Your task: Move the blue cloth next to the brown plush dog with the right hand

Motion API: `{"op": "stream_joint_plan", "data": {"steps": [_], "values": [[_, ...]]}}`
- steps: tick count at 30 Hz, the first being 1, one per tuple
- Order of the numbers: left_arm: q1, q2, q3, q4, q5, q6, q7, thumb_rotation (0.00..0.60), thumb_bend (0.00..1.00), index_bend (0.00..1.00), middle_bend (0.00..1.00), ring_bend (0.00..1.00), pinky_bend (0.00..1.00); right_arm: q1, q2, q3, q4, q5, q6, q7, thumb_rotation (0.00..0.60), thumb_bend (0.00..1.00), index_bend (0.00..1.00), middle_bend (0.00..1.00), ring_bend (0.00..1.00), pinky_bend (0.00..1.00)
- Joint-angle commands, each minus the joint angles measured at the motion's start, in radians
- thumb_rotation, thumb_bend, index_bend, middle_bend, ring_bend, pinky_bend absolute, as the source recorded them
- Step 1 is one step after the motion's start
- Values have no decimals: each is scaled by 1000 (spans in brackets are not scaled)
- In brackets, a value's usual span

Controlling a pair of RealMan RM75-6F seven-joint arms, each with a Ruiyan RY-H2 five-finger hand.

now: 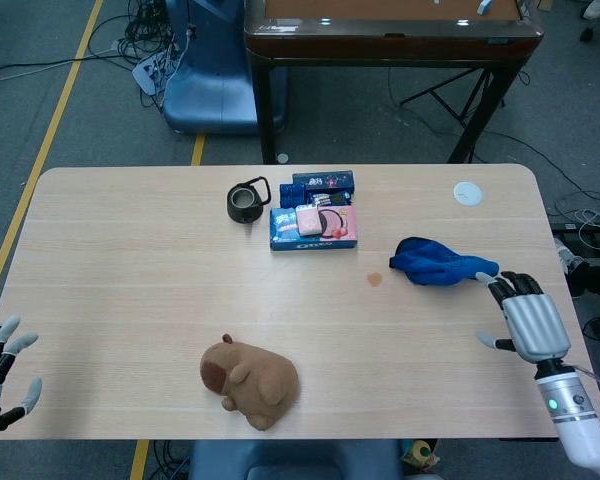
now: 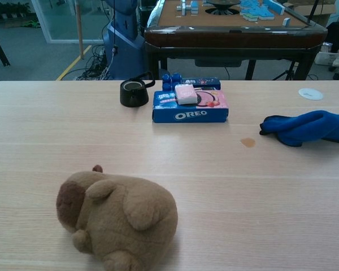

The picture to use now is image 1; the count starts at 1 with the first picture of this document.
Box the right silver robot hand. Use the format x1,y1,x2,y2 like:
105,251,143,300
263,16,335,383
474,269,572,364

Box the blue cloth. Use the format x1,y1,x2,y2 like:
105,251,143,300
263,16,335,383
388,237,500,289

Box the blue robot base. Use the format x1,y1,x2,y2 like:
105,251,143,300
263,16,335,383
162,0,289,137

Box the white sneaker with dark trousers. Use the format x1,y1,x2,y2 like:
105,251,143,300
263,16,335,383
553,237,600,301

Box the black tripod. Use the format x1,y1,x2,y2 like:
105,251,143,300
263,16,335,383
399,67,509,131

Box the dark blue snack box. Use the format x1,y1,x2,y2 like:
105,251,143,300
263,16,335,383
292,170,356,206

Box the blue pink Oreo box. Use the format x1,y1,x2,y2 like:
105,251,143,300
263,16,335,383
268,203,360,253

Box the brown capybara plush toy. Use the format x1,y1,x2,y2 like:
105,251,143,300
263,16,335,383
199,333,301,432

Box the blue own robot torso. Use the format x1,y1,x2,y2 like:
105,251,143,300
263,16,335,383
187,439,406,480

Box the black teapot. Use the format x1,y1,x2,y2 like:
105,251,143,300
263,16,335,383
225,175,272,225

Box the dark brown mahjong table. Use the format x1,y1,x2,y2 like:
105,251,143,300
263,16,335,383
243,0,545,166

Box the tangled floor cables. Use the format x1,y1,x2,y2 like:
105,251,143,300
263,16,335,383
114,0,191,109

